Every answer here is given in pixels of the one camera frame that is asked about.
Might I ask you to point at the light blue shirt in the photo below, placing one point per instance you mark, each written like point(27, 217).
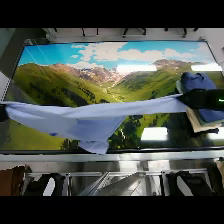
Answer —
point(90, 121)

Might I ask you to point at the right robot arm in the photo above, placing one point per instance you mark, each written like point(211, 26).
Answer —
point(203, 99)

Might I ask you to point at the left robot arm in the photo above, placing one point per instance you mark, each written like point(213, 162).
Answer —
point(42, 186)

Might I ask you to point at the beige folded garment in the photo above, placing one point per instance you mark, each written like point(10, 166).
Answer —
point(197, 122)

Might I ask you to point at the dark blue folded garment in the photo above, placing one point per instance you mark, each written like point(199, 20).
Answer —
point(197, 81)

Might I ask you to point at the brown garment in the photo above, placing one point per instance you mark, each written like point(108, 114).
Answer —
point(11, 180)

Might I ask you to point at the silver frame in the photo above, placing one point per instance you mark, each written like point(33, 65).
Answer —
point(116, 156)

